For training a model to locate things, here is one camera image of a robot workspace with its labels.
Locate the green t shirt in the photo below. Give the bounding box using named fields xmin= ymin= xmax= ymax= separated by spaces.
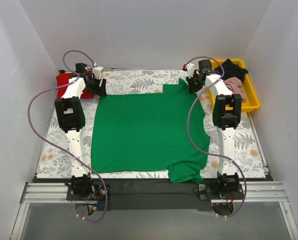
xmin=91 ymin=79 xmax=210 ymax=184

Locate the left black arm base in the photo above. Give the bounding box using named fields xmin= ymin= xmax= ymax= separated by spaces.
xmin=64 ymin=174 xmax=111 ymax=221

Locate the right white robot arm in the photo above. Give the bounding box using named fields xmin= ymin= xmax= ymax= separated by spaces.
xmin=183 ymin=56 xmax=242 ymax=176

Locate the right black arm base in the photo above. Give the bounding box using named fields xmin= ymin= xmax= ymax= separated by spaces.
xmin=192 ymin=172 xmax=245 ymax=218

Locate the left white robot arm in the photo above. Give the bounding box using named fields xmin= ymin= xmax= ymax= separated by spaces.
xmin=54 ymin=63 xmax=107 ymax=178

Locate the red folded t shirt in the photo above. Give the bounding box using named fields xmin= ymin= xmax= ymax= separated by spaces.
xmin=56 ymin=70 xmax=94 ymax=99

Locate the black crumpled t shirt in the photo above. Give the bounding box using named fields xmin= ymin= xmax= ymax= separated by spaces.
xmin=221 ymin=59 xmax=248 ymax=83

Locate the pink crumpled t shirt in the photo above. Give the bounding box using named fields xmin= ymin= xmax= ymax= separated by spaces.
xmin=224 ymin=77 xmax=247 ymax=102

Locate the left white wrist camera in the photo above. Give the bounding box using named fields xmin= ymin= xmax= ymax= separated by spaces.
xmin=92 ymin=66 xmax=104 ymax=79

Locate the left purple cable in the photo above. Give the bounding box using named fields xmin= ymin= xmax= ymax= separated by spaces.
xmin=27 ymin=50 xmax=109 ymax=223

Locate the purple cable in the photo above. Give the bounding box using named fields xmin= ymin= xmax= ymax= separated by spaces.
xmin=27 ymin=50 xmax=109 ymax=223
xmin=182 ymin=56 xmax=247 ymax=219

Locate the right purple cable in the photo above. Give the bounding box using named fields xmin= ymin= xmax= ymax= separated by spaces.
xmin=182 ymin=56 xmax=247 ymax=219

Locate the aluminium frame rail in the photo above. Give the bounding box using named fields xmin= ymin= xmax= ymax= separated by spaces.
xmin=10 ymin=179 xmax=298 ymax=240

